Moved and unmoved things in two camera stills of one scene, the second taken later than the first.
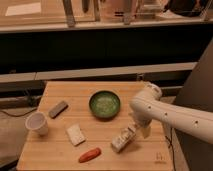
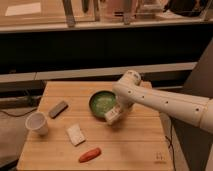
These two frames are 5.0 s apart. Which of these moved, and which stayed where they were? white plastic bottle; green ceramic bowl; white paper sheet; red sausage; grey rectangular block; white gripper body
Moved: white plastic bottle; white gripper body
Stayed: grey rectangular block; green ceramic bowl; white paper sheet; red sausage
